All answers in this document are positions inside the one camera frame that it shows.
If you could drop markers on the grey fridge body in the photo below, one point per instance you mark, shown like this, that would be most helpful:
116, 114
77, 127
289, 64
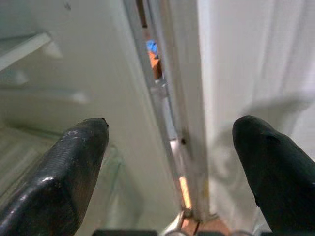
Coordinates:
105, 73

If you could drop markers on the blue toy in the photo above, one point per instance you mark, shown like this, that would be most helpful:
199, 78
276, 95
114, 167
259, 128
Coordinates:
151, 46

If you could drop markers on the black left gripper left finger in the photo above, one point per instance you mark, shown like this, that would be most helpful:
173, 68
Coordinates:
59, 182

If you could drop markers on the grey fridge door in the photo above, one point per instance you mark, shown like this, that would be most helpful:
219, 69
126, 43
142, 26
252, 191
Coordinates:
241, 61

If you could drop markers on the white fridge shelf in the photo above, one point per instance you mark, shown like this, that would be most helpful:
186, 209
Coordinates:
22, 49

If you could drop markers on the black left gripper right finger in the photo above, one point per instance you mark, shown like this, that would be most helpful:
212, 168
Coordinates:
278, 177

